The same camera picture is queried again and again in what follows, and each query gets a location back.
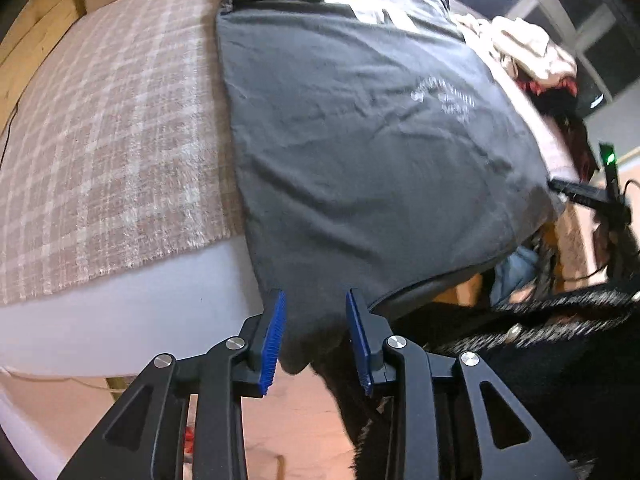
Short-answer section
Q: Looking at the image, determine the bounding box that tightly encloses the grey daisy print t-shirt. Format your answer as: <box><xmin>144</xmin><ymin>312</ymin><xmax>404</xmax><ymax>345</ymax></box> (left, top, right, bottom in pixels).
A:
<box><xmin>215</xmin><ymin>7</ymin><xmax>562</xmax><ymax>376</ymax></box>

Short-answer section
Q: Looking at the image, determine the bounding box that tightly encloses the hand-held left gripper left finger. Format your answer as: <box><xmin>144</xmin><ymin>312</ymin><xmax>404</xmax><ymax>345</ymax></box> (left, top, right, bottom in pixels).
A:
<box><xmin>57</xmin><ymin>289</ymin><xmax>288</xmax><ymax>480</ymax></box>

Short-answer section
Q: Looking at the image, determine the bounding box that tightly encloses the black cable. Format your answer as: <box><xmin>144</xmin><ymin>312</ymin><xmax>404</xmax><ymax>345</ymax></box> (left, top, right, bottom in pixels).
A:
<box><xmin>560</xmin><ymin>180</ymin><xmax>628</xmax><ymax>283</ymax></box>

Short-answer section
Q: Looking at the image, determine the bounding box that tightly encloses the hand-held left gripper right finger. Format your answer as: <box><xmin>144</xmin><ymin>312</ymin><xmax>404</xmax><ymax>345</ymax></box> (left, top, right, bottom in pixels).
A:
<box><xmin>345</xmin><ymin>287</ymin><xmax>578</xmax><ymax>480</ymax></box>

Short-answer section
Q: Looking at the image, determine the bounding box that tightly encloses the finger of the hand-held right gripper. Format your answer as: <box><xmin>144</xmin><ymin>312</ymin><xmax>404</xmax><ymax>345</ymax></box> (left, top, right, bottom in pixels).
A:
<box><xmin>547</xmin><ymin>177</ymin><xmax>612</xmax><ymax>209</ymax></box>

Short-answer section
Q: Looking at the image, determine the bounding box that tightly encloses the pine wooden panel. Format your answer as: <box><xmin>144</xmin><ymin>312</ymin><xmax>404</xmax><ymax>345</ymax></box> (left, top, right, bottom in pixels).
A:
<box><xmin>0</xmin><ymin>0</ymin><xmax>87</xmax><ymax>92</ymax></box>

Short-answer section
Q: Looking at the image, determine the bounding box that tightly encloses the red cloth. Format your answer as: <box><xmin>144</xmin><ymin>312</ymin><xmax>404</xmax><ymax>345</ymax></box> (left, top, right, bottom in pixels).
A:
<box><xmin>515</xmin><ymin>72</ymin><xmax>602</xmax><ymax>176</ymax></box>

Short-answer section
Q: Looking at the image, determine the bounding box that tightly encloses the black garment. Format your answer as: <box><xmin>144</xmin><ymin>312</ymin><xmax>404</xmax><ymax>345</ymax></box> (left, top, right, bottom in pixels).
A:
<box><xmin>534</xmin><ymin>80</ymin><xmax>609</xmax><ymax>117</ymax></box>

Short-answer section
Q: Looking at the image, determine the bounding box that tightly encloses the white mattress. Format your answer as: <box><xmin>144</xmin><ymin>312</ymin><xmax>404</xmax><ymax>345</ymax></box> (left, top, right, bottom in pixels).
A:
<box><xmin>0</xmin><ymin>237</ymin><xmax>267</xmax><ymax>379</ymax></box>

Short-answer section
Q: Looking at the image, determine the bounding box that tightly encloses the plaid beige blanket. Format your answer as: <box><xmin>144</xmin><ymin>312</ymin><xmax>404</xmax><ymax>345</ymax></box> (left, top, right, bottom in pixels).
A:
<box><xmin>0</xmin><ymin>0</ymin><xmax>585</xmax><ymax>307</ymax></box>

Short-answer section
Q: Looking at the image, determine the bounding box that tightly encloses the person's black fuzzy sweater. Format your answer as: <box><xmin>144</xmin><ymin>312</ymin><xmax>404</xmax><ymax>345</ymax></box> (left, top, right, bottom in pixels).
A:
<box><xmin>310</xmin><ymin>230</ymin><xmax>640</xmax><ymax>480</ymax></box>

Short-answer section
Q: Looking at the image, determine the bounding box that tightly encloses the beige clothes pile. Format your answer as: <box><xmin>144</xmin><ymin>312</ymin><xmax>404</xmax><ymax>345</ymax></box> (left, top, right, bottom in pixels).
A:
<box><xmin>452</xmin><ymin>12</ymin><xmax>579</xmax><ymax>82</ymax></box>

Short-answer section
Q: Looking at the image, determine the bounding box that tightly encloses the blue denim cloth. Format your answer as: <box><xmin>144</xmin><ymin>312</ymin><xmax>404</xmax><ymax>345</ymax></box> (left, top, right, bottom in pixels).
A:
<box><xmin>491</xmin><ymin>246</ymin><xmax>542</xmax><ymax>307</ymax></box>

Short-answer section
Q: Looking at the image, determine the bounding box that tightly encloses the large dark window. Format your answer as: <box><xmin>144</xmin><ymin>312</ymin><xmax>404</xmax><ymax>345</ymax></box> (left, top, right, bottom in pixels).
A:
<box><xmin>505</xmin><ymin>0</ymin><xmax>640</xmax><ymax>111</ymax></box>

